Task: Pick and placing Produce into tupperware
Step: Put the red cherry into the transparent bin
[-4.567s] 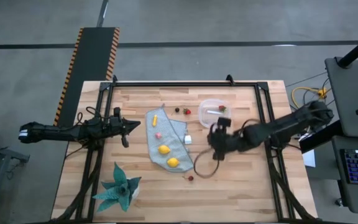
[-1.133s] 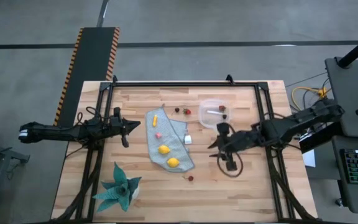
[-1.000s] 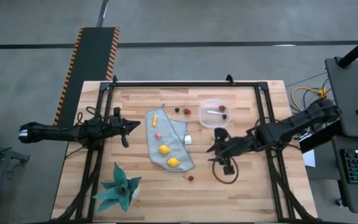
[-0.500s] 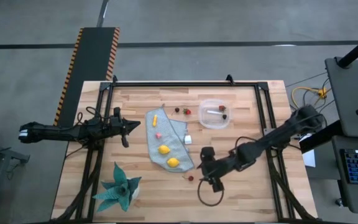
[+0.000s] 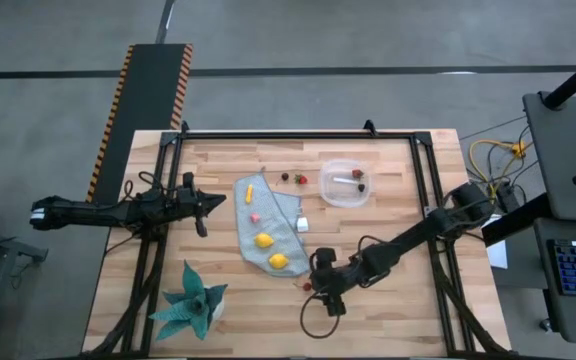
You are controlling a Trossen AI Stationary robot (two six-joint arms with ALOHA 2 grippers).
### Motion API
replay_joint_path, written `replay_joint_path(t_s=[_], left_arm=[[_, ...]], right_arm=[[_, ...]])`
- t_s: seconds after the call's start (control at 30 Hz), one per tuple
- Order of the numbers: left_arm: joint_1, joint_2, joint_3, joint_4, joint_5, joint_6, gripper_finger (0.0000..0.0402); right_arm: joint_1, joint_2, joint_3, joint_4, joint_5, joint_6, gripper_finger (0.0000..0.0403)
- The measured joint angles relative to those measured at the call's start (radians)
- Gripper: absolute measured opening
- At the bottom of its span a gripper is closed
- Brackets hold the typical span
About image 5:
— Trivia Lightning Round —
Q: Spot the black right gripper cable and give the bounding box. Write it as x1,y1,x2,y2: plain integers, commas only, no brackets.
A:
299,292,343,340

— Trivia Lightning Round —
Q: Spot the thin black floor cable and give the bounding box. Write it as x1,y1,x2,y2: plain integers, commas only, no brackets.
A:
460,115,527,141

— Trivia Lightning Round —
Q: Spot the black slanted pole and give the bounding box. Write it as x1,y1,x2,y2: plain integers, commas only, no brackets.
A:
541,47,576,110

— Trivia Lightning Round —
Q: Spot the black power strip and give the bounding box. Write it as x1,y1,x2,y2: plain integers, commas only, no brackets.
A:
496,180,518,214

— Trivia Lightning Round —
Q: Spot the black desk support beam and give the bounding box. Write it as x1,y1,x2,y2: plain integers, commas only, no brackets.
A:
481,192,552,247

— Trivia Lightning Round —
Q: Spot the white plant pot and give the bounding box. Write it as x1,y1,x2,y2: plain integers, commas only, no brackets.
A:
202,284,227,324

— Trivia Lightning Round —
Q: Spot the white paper sheet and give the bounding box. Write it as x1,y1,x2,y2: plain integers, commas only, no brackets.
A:
486,239,509,270

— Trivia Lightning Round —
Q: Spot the black mat with hazard stripes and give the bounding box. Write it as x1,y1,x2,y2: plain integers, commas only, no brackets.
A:
85,43,194,205

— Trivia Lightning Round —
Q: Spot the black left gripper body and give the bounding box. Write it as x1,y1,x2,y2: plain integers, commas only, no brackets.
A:
165,172,210,239

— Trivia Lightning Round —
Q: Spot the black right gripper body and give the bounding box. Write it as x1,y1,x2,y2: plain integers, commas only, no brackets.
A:
310,247,357,317

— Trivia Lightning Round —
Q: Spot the yellow cable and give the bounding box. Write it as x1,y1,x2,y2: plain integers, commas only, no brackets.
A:
469,139,528,189

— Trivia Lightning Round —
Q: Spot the clear plastic tupperware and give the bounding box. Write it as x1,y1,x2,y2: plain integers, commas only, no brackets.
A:
318,158,373,209

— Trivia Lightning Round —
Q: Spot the grey desk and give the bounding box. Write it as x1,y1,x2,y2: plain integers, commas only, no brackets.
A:
532,217,576,347
522,91,576,224

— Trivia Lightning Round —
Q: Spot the grey waffle dish cloth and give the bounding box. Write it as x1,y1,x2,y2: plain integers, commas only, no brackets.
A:
233,167,314,279

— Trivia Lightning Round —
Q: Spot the grey metal stand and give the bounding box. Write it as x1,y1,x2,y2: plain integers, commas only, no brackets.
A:
0,224,49,360

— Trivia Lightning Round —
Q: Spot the black aluminium table frame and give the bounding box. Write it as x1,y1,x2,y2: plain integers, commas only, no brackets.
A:
80,119,512,359

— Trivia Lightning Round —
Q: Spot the teal artificial plant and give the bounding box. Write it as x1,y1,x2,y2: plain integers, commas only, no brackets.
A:
148,259,229,343

